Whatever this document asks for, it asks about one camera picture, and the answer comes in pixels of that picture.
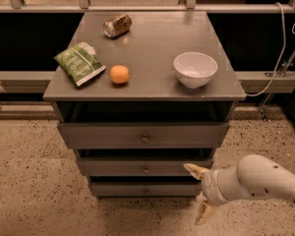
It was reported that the white cable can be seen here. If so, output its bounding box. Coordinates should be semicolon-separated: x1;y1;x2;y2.
245;1;287;98

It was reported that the metal stand leg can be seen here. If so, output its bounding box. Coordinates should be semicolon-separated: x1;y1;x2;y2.
258;49;295;121

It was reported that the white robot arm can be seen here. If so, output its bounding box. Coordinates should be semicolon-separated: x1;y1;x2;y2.
184;154;295;225

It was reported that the grey drawer cabinet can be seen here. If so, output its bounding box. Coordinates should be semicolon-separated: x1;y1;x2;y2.
44;11;245;185

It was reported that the grey drawer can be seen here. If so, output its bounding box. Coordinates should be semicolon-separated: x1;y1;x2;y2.
77;158;213;176
89;182;202;197
58;123;229;149

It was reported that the grey top drawer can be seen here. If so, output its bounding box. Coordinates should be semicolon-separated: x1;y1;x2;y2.
58;123;229;149

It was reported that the green chip bag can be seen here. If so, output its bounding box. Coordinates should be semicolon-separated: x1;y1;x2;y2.
54;42;106;87

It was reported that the white bowl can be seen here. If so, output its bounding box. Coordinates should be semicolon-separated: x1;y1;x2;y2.
173;52;218;89

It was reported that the grey bottom drawer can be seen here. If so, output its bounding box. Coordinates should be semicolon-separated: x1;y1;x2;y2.
89;182;202;197

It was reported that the orange fruit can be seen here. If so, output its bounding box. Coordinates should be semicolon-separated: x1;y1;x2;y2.
109;65;130;85

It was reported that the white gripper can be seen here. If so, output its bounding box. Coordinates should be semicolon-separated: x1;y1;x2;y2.
183;163;228;225

